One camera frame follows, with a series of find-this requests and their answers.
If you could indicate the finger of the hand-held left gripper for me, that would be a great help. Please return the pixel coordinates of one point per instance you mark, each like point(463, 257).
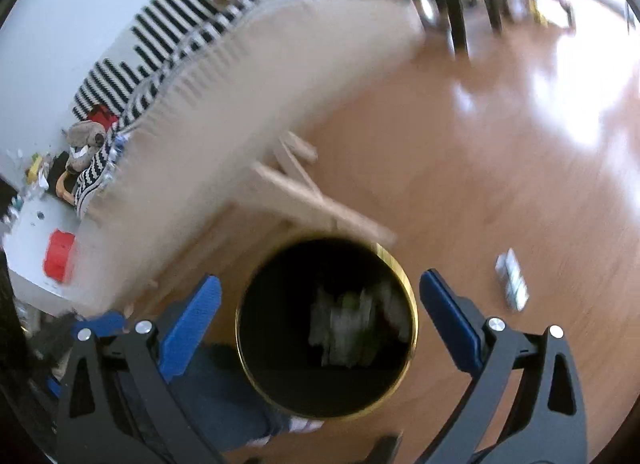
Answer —
point(102, 324)

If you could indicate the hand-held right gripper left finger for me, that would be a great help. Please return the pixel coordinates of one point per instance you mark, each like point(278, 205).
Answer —
point(192, 326)

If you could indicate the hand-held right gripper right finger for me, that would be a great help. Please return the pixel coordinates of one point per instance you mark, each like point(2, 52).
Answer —
point(450, 324)

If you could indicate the white packet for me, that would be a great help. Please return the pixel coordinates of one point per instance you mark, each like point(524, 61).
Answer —
point(512, 279)

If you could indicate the black gold-rimmed trash bin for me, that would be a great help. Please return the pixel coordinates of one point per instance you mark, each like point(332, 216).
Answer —
point(280, 344)

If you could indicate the pile of wrappers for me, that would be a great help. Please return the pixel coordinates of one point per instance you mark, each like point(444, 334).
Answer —
point(350, 324)

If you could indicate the person's leg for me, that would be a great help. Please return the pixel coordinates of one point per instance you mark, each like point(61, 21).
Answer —
point(225, 394)

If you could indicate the white cabinet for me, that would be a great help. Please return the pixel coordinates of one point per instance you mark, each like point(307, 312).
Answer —
point(30, 244)

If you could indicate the dark cloth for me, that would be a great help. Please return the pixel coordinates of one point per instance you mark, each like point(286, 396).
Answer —
point(60, 163)

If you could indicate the grey brown plush toy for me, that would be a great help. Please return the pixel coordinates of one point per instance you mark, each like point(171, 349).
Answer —
point(85, 141)

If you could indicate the red toy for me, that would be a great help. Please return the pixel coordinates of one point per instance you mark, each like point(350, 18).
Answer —
point(104, 116)

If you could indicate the striped black white sofa blanket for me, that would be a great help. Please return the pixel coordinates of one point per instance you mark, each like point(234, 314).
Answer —
point(145, 99)

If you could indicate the small striped black white cushion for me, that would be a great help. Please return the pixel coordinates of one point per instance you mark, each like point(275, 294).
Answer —
point(107, 89)

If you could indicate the large striped black white cushion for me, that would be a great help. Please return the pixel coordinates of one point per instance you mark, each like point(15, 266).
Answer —
point(170, 26)

